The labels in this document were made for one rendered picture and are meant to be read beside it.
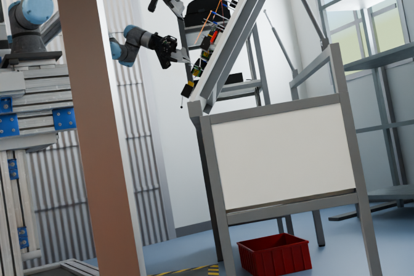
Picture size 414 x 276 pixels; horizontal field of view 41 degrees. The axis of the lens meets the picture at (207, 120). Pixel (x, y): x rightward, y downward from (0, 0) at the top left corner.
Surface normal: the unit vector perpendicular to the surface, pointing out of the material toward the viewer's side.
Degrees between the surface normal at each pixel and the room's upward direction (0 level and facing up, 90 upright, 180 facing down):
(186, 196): 90
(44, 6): 97
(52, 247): 90
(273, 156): 90
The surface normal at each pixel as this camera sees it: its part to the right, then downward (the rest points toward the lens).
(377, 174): -0.88, 0.12
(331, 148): -0.01, -0.07
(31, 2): 0.56, -0.02
